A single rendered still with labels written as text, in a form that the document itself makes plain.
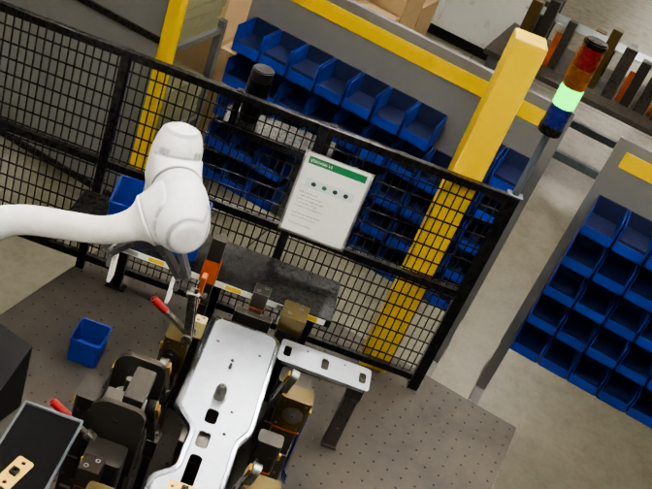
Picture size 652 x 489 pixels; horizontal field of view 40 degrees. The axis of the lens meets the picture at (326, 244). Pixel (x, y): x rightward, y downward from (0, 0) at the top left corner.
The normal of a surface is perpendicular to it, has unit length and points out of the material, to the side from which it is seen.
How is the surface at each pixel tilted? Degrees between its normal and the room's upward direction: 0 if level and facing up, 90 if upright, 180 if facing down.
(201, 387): 0
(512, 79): 90
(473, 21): 90
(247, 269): 0
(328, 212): 90
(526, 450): 0
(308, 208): 90
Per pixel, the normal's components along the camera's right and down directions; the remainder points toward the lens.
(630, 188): -0.41, 0.40
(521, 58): -0.15, 0.52
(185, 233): 0.38, 0.58
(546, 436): 0.32, -0.78
